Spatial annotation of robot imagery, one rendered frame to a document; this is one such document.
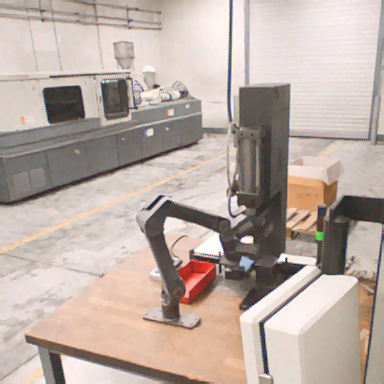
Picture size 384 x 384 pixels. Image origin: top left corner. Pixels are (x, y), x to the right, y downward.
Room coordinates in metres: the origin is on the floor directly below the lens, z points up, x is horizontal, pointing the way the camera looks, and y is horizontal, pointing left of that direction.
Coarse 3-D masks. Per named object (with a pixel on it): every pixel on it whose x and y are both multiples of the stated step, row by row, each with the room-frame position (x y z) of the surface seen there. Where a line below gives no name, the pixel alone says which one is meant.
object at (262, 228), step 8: (272, 200) 1.78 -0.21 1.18; (248, 208) 1.60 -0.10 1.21; (264, 208) 1.67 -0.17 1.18; (248, 216) 1.58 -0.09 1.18; (256, 216) 1.58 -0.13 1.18; (264, 216) 1.65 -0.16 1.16; (256, 224) 1.55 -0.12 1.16; (264, 224) 1.60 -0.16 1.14; (272, 224) 1.63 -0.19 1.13; (256, 232) 1.55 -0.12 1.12; (264, 232) 1.54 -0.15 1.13
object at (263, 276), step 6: (276, 264) 1.60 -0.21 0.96; (234, 270) 1.59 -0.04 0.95; (258, 270) 1.55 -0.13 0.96; (264, 270) 1.54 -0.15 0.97; (270, 270) 1.53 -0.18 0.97; (276, 270) 1.61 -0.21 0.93; (228, 276) 1.60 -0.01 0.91; (234, 276) 1.59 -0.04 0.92; (240, 276) 1.60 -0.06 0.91; (258, 276) 1.55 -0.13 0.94; (264, 276) 1.54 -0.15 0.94; (270, 276) 1.53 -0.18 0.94; (276, 276) 1.61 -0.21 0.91; (258, 282) 1.55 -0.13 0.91; (264, 282) 1.54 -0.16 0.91; (270, 282) 1.53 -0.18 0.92
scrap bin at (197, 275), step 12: (192, 264) 1.67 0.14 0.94; (204, 264) 1.65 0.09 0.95; (180, 276) 1.59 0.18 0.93; (192, 276) 1.63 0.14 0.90; (204, 276) 1.53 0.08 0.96; (216, 276) 1.63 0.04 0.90; (192, 288) 1.43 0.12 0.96; (204, 288) 1.52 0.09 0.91; (180, 300) 1.42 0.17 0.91; (192, 300) 1.42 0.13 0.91
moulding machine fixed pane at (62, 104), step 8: (56, 88) 6.70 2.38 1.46; (64, 88) 6.84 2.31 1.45; (72, 88) 6.99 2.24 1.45; (48, 96) 6.55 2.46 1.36; (56, 96) 6.68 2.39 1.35; (64, 96) 6.82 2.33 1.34; (72, 96) 6.97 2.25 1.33; (80, 96) 7.12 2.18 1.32; (48, 104) 6.52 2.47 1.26; (56, 104) 6.66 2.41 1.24; (64, 104) 6.80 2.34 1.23; (72, 104) 6.94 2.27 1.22; (80, 104) 7.10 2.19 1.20; (48, 112) 6.50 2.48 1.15; (56, 112) 6.64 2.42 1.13; (64, 112) 6.78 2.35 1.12; (72, 112) 6.92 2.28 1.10; (80, 112) 7.07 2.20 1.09; (48, 120) 6.48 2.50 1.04; (56, 120) 6.61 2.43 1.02; (64, 120) 6.75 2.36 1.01
